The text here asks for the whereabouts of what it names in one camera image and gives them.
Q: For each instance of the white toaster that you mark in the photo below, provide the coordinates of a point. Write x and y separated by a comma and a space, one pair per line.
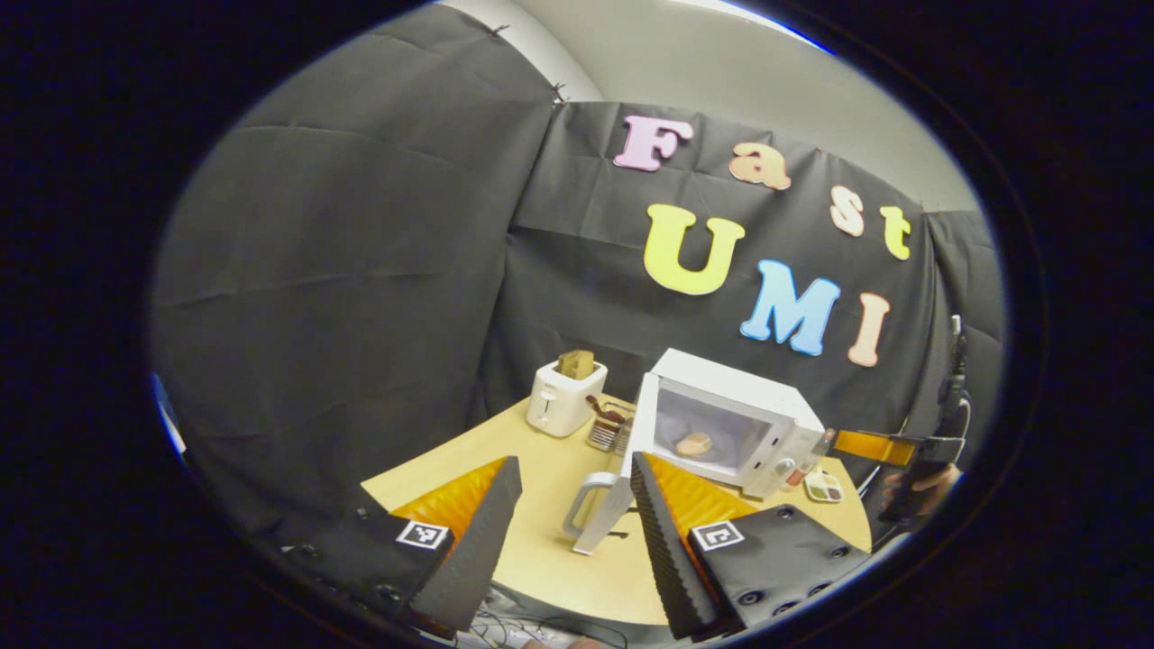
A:
563, 406

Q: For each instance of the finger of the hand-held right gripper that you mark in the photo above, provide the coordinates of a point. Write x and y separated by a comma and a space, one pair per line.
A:
874, 446

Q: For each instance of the black backdrop cloth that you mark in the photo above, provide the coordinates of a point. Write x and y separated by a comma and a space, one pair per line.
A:
361, 270

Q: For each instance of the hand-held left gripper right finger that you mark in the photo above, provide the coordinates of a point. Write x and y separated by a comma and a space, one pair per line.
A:
672, 568

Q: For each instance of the toast slice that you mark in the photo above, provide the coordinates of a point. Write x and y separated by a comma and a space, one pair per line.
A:
575, 363

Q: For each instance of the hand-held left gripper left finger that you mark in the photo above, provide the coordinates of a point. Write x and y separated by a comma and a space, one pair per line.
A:
478, 559

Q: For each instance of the orange crumbed bun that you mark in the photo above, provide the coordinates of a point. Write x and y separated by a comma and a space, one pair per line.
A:
694, 444

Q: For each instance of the white microwave oven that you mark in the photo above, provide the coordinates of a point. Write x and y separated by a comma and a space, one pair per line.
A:
721, 388

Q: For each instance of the white divided dish of beans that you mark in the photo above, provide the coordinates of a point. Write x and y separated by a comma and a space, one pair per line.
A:
822, 487

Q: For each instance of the metal mesh utensil holder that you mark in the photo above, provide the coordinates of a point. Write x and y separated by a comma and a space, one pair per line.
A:
606, 434

